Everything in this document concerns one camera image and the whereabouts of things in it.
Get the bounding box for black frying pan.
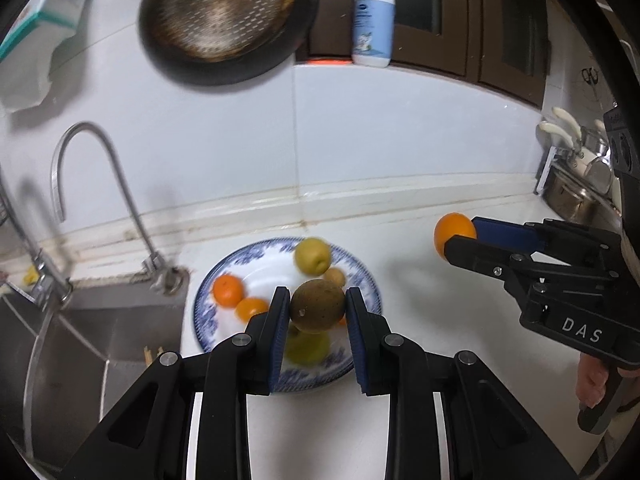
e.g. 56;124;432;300
138;0;319;87

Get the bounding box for thin gooseneck faucet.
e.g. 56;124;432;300
48;120;190;297

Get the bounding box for teal paper towel box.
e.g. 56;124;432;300
1;0;87;113

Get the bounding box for blue white porcelain plate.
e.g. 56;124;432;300
193;237;354;393

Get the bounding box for perforated copper strainer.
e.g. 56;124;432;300
140;0;294;61

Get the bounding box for dark wooden window frame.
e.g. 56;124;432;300
294;0;551;109

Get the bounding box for large kitchen faucet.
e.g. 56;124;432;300
1;179;73;310

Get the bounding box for steel pot on rack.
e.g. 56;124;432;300
542;164;602;226

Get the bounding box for small brownish green fruit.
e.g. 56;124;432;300
290;278;345;333

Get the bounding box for green apple front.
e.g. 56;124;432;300
284;325;331;367

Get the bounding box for blue lotion pump bottle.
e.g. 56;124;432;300
352;0;396;68

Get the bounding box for large orange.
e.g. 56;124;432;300
212;274;245;309

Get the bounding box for black scissors on wall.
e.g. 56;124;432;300
580;67;599;91

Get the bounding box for green apple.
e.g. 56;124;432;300
284;325;331;367
294;237;332;276

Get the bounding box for small yellow brown fruit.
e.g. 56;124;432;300
323;266;346;288

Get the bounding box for person right hand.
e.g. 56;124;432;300
575;353;639;408

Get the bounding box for white dish rack bracket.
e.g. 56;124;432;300
534;145;556;196

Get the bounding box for steel sink basin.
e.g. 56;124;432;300
1;282;188;474

